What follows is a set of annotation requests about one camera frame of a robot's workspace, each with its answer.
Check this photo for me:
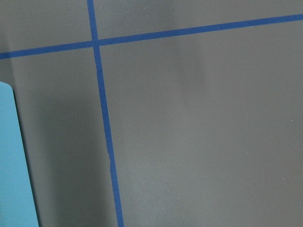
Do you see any light blue plastic bin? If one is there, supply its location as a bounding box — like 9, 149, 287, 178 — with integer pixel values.
0, 82, 39, 227

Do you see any blue tape line lengthwise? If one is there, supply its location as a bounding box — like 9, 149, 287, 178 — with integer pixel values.
87, 0, 124, 227

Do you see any blue tape line crosswise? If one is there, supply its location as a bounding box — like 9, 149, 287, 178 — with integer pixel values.
0, 14, 303, 60

